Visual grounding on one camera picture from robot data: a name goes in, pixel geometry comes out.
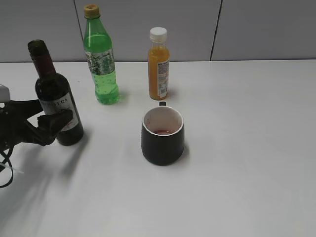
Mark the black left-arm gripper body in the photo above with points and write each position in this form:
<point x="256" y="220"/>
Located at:
<point x="12" y="128"/>

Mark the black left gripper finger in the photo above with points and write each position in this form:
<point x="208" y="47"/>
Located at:
<point x="25" y="109"/>
<point x="49" y="126"/>

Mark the dark red wine bottle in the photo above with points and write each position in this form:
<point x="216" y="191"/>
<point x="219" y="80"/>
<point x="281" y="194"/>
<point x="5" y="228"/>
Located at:
<point x="54" y="92"/>

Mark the black mug white interior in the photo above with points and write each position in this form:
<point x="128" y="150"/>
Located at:
<point x="162" y="135"/>

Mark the green plastic soda bottle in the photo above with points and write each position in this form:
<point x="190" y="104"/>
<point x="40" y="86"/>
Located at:
<point x="98" y="49"/>

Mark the orange juice bottle white cap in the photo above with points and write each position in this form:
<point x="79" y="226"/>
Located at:
<point x="158" y="64"/>

